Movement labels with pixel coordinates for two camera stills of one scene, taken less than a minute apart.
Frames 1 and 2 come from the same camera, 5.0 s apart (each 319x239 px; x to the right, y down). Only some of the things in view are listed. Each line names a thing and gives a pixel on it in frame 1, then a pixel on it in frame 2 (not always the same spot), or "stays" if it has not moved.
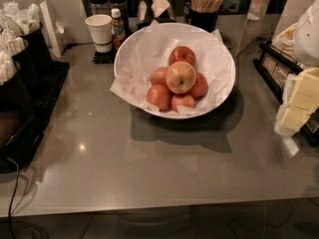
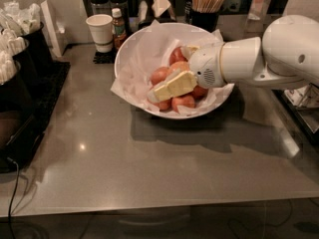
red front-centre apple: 181,100 stays
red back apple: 182,54 stays
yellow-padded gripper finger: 300,101 → 173,85
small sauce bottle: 118,29 stays
